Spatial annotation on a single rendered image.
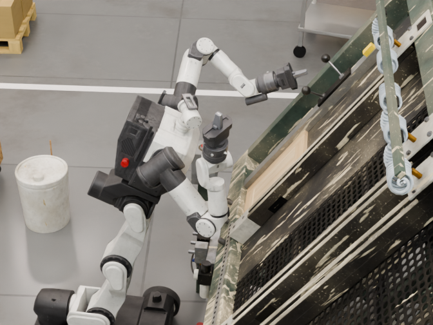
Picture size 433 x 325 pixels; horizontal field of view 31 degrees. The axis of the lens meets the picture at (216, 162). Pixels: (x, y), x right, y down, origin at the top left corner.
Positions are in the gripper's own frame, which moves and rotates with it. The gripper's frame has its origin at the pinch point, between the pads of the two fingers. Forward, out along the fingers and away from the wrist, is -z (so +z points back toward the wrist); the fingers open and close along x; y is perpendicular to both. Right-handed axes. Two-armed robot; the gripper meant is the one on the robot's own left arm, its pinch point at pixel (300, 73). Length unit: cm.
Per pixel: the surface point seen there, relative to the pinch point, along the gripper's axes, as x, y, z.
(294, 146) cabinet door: 22.3, 19.7, 9.6
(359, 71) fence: -0.4, 14.7, -25.4
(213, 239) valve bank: 50, 33, 56
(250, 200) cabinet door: 39, 27, 35
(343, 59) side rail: 3.8, -9.4, -17.9
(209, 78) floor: 102, -247, 118
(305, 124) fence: 16.3, 14.4, 2.6
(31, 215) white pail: 60, -43, 185
